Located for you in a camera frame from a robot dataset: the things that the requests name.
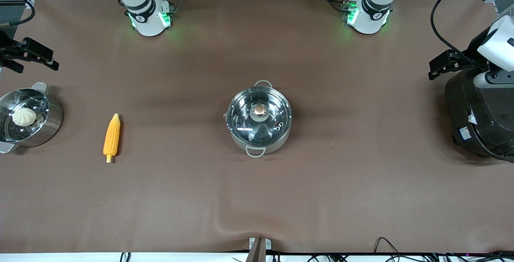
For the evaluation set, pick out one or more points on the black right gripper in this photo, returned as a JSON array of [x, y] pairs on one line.
[[8, 51]]

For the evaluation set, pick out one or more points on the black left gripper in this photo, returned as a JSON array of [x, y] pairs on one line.
[[472, 55]]

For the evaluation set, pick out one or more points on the yellow corn cob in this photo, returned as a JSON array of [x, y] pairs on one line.
[[111, 135]]

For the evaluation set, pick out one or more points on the glass pot lid with knob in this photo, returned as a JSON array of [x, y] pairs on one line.
[[259, 121]]

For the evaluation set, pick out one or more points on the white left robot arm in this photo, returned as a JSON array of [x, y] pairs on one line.
[[367, 21]]

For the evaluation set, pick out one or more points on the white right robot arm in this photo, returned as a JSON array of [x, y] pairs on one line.
[[146, 21]]

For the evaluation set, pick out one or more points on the steel steamer pot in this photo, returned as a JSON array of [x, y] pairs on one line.
[[52, 127]]

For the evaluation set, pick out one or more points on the white steamed bun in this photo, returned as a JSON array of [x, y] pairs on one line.
[[24, 116]]

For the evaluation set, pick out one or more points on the black rice cooker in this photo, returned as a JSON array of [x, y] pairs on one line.
[[490, 125]]

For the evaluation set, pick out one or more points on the brown table cloth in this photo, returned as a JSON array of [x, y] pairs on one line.
[[361, 197]]

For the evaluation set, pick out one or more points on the metal table edge bracket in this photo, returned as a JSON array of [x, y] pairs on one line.
[[259, 250]]

